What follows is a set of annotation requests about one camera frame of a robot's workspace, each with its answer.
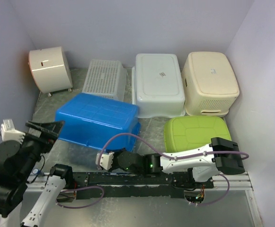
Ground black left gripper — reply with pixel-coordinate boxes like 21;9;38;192
16;118;65;178

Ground blue plastic tray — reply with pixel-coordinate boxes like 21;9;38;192
55;93;141;151

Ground green plastic tray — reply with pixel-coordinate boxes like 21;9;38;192
164;116;231;153

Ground white perforated basket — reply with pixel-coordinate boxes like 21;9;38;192
82;59;127;102

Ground large white plastic tub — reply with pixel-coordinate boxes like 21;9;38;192
132;53;185;118

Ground beige perforated laundry basket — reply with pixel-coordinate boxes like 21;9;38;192
181;52;240;117

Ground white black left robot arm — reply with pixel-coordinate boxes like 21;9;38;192
0;119;75;227

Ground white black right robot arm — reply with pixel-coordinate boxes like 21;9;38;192
111;137;245;188

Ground cream cylindrical container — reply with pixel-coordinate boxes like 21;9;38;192
28;46;73;96

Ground small blue white bottle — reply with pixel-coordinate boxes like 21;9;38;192
32;168;44;177

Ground black base bar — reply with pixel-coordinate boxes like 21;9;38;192
65;171;213;200

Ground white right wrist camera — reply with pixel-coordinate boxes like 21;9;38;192
96;152;115;170

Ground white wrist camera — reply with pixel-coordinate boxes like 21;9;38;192
0;119;25;144
96;152;115;170

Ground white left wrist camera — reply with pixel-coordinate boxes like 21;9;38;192
0;119;25;144

